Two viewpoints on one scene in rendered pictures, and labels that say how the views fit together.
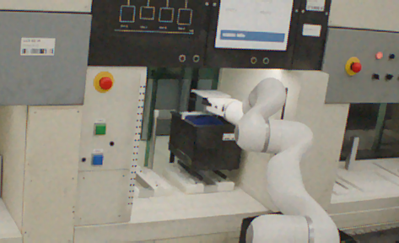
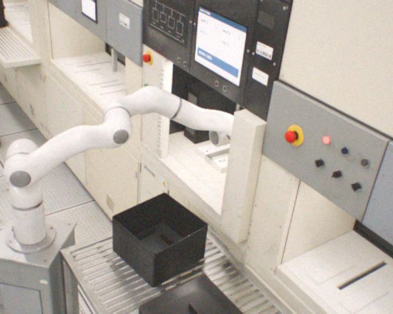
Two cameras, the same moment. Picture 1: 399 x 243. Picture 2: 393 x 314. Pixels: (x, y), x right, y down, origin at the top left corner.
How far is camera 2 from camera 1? 2.77 m
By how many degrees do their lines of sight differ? 71
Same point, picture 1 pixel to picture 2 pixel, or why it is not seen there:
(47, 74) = (128, 40)
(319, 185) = (265, 237)
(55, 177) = not seen: hidden behind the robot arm
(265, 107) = (122, 100)
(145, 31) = (162, 31)
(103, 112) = (149, 78)
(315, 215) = (23, 155)
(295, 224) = (13, 149)
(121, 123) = not seen: hidden behind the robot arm
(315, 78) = (244, 123)
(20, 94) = (120, 47)
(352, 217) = (298, 303)
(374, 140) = not seen: outside the picture
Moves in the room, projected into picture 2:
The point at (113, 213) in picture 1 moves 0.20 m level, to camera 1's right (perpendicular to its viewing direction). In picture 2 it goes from (154, 146) to (158, 168)
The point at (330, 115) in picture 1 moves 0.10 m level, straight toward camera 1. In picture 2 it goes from (275, 174) to (246, 171)
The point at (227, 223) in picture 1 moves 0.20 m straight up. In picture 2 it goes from (202, 206) to (206, 169)
